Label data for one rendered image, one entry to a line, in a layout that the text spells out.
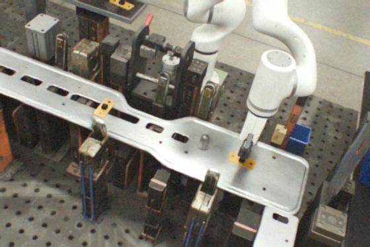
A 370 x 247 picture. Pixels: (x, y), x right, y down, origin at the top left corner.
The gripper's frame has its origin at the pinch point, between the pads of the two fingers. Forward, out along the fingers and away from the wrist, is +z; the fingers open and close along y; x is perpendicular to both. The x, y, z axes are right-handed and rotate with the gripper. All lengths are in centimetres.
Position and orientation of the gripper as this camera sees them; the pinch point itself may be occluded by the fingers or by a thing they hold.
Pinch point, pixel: (247, 144)
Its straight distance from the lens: 123.4
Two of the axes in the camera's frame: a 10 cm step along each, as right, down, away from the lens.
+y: -3.6, 6.5, -6.7
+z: -1.3, 6.7, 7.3
